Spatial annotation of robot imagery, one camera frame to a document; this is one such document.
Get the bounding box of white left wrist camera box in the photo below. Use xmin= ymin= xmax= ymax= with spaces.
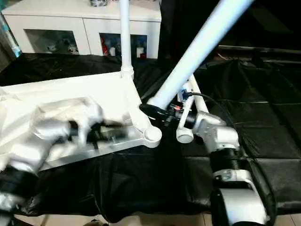
xmin=70 ymin=98 xmax=105 ymax=145

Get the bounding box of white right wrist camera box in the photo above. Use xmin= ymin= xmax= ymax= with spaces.
xmin=177 ymin=84 xmax=197 ymax=131

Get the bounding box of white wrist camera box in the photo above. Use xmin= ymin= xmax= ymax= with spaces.
xmin=177 ymin=84 xmax=197 ymax=131
xmin=70 ymin=98 xmax=105 ymax=145

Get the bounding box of white plastic table top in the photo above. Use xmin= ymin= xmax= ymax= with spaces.
xmin=0 ymin=71 xmax=163 ymax=173

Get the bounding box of beige curtain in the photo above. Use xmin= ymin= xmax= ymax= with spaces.
xmin=0 ymin=9 xmax=22 ymax=71

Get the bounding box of white sideboard cabinet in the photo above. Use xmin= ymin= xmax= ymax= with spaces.
xmin=2 ymin=0 xmax=163 ymax=59

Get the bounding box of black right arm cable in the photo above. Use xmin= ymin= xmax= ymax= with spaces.
xmin=181 ymin=92 xmax=278 ymax=217

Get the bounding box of black plastic mat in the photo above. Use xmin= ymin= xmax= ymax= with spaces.
xmin=0 ymin=52 xmax=301 ymax=223

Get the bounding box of grey toy figure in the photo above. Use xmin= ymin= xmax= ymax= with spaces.
xmin=89 ymin=0 xmax=110 ymax=7

